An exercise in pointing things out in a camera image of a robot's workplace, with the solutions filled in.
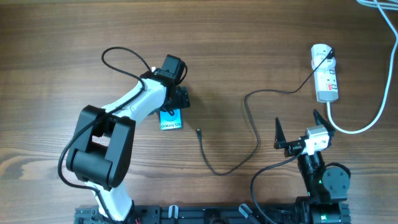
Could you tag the Galaxy smartphone teal screen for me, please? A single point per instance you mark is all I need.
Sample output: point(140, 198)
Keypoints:
point(168, 121)

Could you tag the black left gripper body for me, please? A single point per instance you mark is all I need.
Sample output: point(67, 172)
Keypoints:
point(180, 101)

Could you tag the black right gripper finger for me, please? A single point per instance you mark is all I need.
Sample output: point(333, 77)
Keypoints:
point(319, 120)
point(279, 141)

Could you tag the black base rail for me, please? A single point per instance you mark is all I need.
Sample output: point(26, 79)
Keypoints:
point(279, 213)

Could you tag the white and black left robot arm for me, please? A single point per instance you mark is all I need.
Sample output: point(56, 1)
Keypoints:
point(99, 153)

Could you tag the white power strip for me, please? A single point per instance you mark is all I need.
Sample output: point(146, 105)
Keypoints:
point(323, 64)

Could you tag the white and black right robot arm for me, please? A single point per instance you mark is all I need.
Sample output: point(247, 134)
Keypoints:
point(326, 184)

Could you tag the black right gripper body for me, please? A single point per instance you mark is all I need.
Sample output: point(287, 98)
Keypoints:
point(294, 148)

